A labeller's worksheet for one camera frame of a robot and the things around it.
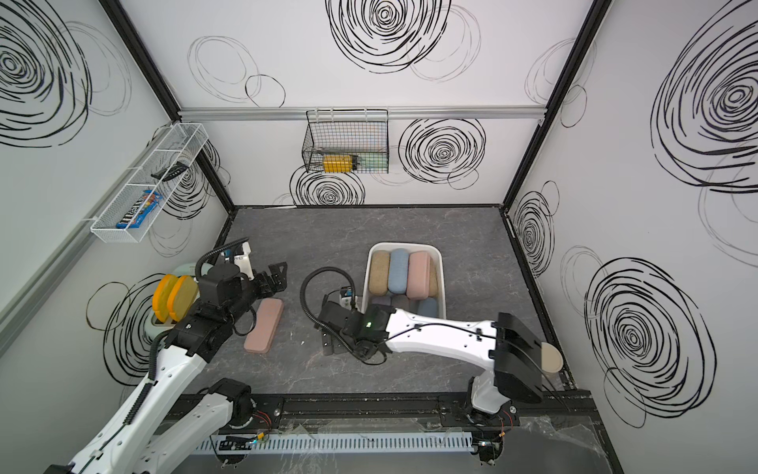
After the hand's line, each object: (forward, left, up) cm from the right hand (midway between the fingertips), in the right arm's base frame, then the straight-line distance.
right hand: (340, 338), depth 74 cm
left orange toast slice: (+5, +43, +11) cm, 45 cm away
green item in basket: (+45, -7, +21) cm, 50 cm away
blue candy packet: (+24, +47, +24) cm, 58 cm away
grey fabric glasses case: (+16, -16, -10) cm, 25 cm away
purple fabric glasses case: (+15, -10, -8) cm, 20 cm away
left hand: (+14, +18, +11) cm, 26 cm away
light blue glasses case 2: (+14, -24, -9) cm, 29 cm away
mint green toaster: (0, +47, +3) cm, 47 cm away
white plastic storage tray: (+34, -26, -6) cm, 43 cm away
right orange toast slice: (+6, +39, +10) cm, 41 cm away
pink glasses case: (+23, -21, -6) cm, 32 cm away
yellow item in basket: (+45, +3, +21) cm, 50 cm away
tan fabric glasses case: (+24, -9, -6) cm, 26 cm away
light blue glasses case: (+24, -15, -6) cm, 29 cm away
